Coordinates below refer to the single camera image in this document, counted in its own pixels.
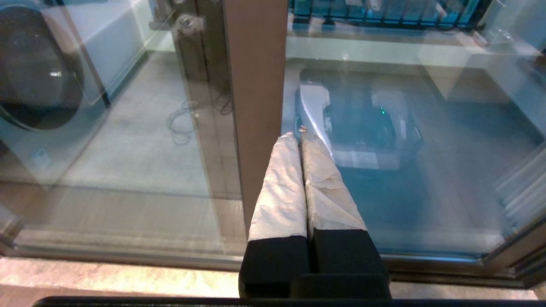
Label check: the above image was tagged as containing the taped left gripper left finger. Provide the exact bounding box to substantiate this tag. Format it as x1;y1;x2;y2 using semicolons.
239;132;311;299

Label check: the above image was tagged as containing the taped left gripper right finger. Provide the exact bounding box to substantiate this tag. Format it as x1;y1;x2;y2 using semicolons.
301;127;391;278

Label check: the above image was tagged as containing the brown framed sliding glass door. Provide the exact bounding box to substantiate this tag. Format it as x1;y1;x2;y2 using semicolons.
173;0;546;273

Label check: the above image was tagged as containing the brown framed fixed glass panel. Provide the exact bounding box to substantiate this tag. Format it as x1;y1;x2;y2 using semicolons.
0;0;289;261

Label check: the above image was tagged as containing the black balcony railing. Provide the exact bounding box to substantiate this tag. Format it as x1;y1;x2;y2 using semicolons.
288;0;487;31

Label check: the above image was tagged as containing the dark brown door jamb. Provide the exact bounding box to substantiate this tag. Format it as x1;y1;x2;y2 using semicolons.
512;239;546;290

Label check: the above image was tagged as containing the black cable coil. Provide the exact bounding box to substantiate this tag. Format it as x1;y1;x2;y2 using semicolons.
166;92;234;146

